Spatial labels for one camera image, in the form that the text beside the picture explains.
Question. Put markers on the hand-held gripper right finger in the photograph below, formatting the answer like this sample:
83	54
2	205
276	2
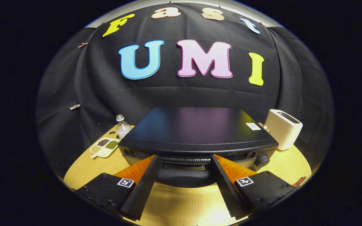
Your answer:
226	191

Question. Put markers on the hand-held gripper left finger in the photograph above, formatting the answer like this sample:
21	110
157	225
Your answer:
142	190

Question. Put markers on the black toaster oven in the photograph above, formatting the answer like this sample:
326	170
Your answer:
196	128

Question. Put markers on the red meat piece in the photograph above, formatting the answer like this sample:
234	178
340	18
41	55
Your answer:
299	181

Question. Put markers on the white toaster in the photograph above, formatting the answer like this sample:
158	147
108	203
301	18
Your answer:
283	130

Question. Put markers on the white divided dish with grains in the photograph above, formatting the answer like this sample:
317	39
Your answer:
104	147

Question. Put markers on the clear water bottle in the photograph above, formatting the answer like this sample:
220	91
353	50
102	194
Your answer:
123	128

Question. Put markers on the black backdrop cloth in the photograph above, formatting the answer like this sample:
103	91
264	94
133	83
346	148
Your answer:
184	94

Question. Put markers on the silver clip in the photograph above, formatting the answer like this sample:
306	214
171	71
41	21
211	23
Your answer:
74	106

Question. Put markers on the red clip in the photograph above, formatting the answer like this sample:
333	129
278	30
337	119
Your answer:
82	45

